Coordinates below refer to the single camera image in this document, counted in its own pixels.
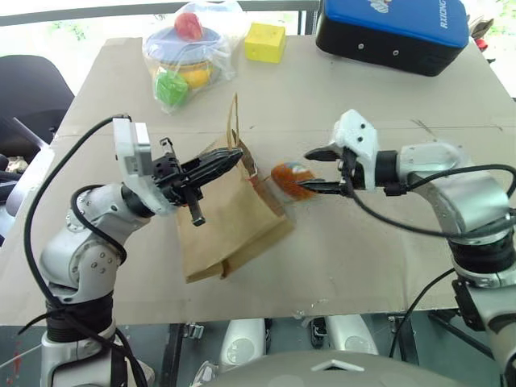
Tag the red and dark tool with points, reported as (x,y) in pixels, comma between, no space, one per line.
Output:
(481,32)

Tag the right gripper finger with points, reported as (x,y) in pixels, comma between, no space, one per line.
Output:
(322,187)
(324,154)

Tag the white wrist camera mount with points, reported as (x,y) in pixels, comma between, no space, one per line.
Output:
(133,155)
(360,137)

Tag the green plush toy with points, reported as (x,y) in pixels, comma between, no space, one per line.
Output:
(171,88)

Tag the blue and black case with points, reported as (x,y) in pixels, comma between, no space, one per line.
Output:
(395,32)

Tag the yellow cheese block plush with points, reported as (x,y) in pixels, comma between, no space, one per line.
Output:
(265,42)

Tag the blue round plush toy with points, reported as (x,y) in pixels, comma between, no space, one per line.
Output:
(181,50)

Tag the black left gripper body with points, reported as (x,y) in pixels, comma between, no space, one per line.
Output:
(166,173)

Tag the clear plastic bag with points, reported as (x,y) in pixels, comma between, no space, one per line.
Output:
(217,36)

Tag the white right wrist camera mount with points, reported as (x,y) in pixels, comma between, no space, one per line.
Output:
(360,137)

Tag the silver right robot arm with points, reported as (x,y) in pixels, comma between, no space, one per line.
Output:
(463,189)

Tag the white rounded shell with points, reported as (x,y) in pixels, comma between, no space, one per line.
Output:
(242,342)
(350,334)

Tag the red plush toy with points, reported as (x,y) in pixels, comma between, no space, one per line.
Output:
(188,25)

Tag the metal table clamp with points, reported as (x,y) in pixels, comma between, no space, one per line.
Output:
(193,329)

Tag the brown paper bag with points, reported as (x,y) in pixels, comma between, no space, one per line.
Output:
(230,225)

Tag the black office chair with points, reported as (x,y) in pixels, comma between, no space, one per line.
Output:
(28,92)

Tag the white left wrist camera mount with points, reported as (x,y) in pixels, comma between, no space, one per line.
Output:
(133,155)

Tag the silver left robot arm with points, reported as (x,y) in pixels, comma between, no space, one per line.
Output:
(86,258)

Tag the silver robot torso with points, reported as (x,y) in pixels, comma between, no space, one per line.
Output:
(322,371)

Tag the orange snack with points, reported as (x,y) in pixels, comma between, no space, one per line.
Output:
(288,177)

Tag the brown cardboard sheet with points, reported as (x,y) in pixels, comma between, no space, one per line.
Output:
(363,262)

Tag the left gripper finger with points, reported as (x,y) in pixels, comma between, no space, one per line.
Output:
(213,157)
(213,173)

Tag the yellow round plush toy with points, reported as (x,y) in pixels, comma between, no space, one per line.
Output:
(197,77)

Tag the black slanted strut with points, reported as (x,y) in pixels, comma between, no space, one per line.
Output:
(459,332)

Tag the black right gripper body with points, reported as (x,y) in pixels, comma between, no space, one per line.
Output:
(347,171)

